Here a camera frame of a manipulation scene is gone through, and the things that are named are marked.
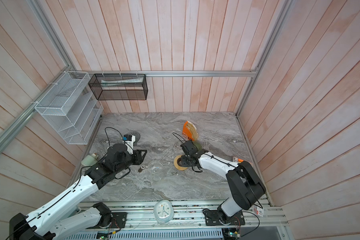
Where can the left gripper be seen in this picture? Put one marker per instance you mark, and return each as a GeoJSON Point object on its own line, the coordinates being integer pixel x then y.
{"type": "Point", "coordinates": [139, 156]}

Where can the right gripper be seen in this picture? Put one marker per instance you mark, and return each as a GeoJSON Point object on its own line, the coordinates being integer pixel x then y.
{"type": "Point", "coordinates": [184, 162]}

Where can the clear glass carafe wooden handle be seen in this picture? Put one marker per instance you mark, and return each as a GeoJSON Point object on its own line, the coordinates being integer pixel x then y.
{"type": "Point", "coordinates": [153, 171]}

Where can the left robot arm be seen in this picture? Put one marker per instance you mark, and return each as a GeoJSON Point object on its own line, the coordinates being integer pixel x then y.
{"type": "Point", "coordinates": [48, 222]}

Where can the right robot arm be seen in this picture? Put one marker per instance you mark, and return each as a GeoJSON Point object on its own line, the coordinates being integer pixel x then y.
{"type": "Point", "coordinates": [246, 187]}

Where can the green glass dripper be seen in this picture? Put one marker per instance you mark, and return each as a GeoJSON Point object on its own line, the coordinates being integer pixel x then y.
{"type": "Point", "coordinates": [197, 145]}

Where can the orange coffee filter box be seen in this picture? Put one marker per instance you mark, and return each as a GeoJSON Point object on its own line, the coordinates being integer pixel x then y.
{"type": "Point", "coordinates": [190, 131]}

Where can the coloured marker pack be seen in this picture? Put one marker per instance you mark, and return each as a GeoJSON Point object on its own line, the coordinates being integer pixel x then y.
{"type": "Point", "coordinates": [237, 160]}

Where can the white analog clock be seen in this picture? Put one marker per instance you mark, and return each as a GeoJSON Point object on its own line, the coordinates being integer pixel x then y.
{"type": "Point", "coordinates": [163, 211]}

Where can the black mesh basket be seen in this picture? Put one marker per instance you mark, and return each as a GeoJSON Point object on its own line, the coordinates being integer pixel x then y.
{"type": "Point", "coordinates": [115, 87]}

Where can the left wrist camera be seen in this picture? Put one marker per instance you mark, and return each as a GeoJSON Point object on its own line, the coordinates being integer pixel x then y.
{"type": "Point", "coordinates": [129, 142]}

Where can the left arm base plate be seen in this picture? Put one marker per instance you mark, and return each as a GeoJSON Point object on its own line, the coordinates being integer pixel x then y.
{"type": "Point", "coordinates": [114, 220]}

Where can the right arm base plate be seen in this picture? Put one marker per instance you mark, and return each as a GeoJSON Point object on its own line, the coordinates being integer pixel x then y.
{"type": "Point", "coordinates": [218, 218]}

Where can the white wire mesh shelf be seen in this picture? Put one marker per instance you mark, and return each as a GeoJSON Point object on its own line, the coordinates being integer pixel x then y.
{"type": "Point", "coordinates": [70, 111]}

